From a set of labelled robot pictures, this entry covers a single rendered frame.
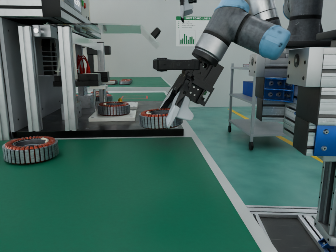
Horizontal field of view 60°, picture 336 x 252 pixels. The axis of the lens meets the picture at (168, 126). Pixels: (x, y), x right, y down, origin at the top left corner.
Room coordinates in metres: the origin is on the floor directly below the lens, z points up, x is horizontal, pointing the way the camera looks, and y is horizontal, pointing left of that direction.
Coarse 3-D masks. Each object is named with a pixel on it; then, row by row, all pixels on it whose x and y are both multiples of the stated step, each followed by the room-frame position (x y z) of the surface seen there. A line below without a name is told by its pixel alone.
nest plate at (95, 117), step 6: (96, 114) 0.99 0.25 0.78; (126, 114) 0.99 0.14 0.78; (132, 114) 0.99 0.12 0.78; (90, 120) 0.93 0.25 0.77; (96, 120) 0.93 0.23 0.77; (102, 120) 0.93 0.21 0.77; (108, 120) 0.93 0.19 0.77; (114, 120) 0.93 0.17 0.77; (120, 120) 0.93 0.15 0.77; (126, 120) 0.93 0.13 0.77; (132, 120) 0.94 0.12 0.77
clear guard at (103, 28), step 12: (48, 24) 0.85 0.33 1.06; (60, 24) 0.85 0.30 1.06; (72, 24) 0.85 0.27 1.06; (84, 24) 0.85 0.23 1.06; (96, 24) 0.86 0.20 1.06; (108, 24) 0.86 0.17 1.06; (120, 24) 0.86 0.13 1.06; (132, 24) 0.86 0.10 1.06; (144, 36) 1.08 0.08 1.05; (156, 48) 1.07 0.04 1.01
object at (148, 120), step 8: (144, 112) 0.73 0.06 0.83; (152, 112) 0.76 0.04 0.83; (160, 112) 0.77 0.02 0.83; (168, 112) 0.76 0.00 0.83; (144, 120) 0.70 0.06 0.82; (152, 120) 0.68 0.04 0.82; (160, 120) 0.68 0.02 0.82; (176, 120) 0.70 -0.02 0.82; (152, 128) 0.69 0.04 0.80; (160, 128) 0.69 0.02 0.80
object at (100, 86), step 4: (80, 76) 0.97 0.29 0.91; (84, 76) 0.97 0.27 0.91; (88, 76) 0.97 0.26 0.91; (92, 76) 0.97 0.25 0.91; (96, 76) 0.97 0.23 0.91; (100, 76) 1.03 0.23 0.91; (76, 80) 0.97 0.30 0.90; (80, 80) 0.97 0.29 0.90; (84, 80) 0.97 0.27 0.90; (88, 80) 0.97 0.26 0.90; (92, 80) 0.97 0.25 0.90; (96, 80) 0.97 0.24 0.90; (100, 80) 1.02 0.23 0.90; (56, 84) 0.96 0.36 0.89; (60, 84) 0.96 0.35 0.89; (76, 84) 0.96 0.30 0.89; (80, 84) 0.96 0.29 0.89; (84, 84) 0.96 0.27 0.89; (88, 84) 0.97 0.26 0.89; (92, 84) 0.97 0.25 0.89; (96, 84) 0.97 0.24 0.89; (100, 84) 1.01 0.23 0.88; (92, 88) 0.97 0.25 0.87; (96, 88) 0.97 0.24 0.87; (100, 88) 0.97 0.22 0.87; (104, 88) 0.97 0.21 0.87
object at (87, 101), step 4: (80, 96) 1.20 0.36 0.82; (84, 96) 1.20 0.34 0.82; (88, 96) 1.20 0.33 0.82; (92, 96) 1.26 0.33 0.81; (80, 100) 1.20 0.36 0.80; (84, 100) 1.20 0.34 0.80; (88, 100) 1.20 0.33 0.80; (92, 100) 1.25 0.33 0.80; (84, 104) 1.20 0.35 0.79; (88, 104) 1.20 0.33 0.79; (92, 104) 1.25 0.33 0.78; (84, 108) 1.20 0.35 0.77; (88, 108) 1.20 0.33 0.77
